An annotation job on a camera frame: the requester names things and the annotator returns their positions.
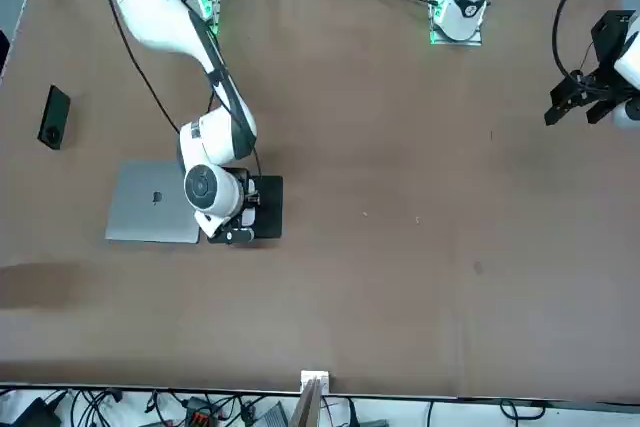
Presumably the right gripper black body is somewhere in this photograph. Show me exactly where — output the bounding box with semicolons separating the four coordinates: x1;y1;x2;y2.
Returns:
207;166;262;246

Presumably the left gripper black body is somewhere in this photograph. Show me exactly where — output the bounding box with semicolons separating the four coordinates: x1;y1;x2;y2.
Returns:
567;10;636;98

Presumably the dark green model phone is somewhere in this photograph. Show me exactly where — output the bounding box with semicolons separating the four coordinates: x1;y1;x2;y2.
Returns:
37;85;72;151

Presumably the black mouse pad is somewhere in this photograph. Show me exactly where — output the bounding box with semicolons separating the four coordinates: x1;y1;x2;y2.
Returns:
218;175;285;240

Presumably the grey closed laptop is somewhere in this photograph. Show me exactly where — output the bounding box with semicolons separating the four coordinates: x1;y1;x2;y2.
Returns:
104;159;201;244

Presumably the orange and black hub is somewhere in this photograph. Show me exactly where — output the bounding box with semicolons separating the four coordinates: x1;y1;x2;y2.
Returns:
183;395;222;424

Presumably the grey power adapter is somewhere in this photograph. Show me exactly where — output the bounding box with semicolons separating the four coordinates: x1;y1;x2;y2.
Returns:
259;400;290;427

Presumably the black power adapter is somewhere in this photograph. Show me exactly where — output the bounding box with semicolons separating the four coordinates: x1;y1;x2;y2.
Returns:
9;396;58;427

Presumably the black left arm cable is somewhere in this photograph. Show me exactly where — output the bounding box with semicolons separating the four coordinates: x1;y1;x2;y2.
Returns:
551;0;601;79

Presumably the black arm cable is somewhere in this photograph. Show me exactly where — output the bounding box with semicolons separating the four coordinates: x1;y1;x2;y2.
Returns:
551;0;601;79
99;0;264;183

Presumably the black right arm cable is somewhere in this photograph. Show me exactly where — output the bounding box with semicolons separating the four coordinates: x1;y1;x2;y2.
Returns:
99;0;264;183

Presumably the white post bracket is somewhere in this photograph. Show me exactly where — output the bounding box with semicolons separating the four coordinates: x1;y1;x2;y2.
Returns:
299;369;333;394

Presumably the aluminium frame post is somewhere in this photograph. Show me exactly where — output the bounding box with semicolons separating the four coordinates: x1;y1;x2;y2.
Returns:
291;377;324;427

